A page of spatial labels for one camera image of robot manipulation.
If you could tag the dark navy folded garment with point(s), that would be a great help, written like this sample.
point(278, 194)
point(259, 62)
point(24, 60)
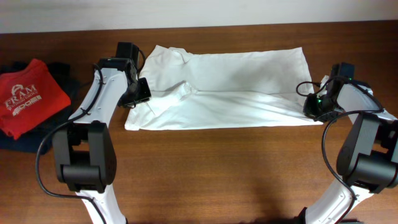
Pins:
point(30, 141)

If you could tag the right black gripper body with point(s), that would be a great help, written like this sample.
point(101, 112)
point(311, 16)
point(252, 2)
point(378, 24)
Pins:
point(315, 111)

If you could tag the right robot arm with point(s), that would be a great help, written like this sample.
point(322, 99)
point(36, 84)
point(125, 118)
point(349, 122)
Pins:
point(367, 161)

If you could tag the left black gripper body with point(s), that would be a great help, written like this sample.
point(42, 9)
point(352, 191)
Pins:
point(137, 97)

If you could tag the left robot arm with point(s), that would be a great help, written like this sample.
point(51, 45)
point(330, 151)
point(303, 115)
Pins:
point(85, 159)

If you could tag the white t-shirt with robot print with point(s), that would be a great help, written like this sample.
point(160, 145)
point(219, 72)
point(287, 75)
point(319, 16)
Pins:
point(213, 91)

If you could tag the red folded printed t-shirt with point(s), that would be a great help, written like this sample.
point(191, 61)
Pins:
point(28, 98)

